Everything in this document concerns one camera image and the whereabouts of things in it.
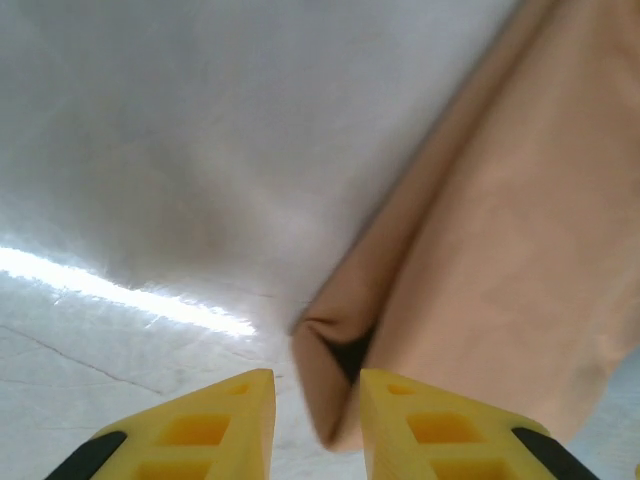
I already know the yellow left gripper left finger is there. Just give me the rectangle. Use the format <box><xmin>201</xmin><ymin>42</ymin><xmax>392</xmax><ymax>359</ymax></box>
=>
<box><xmin>44</xmin><ymin>368</ymin><xmax>278</xmax><ymax>480</ymax></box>

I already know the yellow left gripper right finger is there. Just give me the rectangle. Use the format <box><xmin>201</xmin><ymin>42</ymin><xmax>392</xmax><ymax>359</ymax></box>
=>
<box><xmin>359</xmin><ymin>367</ymin><xmax>597</xmax><ymax>480</ymax></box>

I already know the orange cartoon print t-shirt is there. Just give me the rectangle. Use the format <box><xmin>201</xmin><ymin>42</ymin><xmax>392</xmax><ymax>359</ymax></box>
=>
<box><xmin>288</xmin><ymin>0</ymin><xmax>640</xmax><ymax>454</ymax></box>

